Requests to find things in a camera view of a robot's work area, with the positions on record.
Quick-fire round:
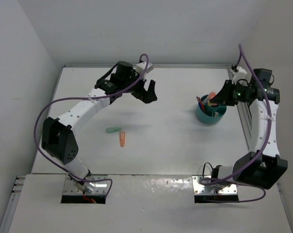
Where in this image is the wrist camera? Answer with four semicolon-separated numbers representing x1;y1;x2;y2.
135;62;154;74
231;65;247;84

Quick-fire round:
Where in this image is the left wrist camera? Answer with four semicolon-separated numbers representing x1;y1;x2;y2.
135;62;154;74

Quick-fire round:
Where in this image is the metal base plate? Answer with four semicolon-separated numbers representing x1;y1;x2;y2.
63;176;108;196
192;175;238;196

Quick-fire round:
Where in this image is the teal round organizer container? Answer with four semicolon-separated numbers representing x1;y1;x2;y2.
196;95;227;125

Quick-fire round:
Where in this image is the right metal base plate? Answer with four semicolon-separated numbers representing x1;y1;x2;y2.
192;175;238;196

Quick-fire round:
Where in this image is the grey orange highlighter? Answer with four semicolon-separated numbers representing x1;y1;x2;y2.
204;92;216;104

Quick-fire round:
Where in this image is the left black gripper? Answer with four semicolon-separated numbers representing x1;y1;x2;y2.
121;69;157;103

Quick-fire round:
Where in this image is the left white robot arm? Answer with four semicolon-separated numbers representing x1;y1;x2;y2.
41;61;157;183

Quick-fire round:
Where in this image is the blue ballpoint pen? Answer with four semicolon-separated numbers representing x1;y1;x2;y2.
198;97;205;112

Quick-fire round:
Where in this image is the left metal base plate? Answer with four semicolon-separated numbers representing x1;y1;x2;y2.
63;176;108;196

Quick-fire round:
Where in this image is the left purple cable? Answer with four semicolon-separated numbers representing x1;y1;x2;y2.
34;53;151;199

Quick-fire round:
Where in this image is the green highlighter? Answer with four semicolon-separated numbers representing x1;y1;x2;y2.
105;127;122;133

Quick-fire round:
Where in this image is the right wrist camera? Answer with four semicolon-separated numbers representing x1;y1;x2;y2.
231;65;247;84

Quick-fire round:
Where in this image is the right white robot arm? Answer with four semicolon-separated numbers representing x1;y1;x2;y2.
211;66;288;189

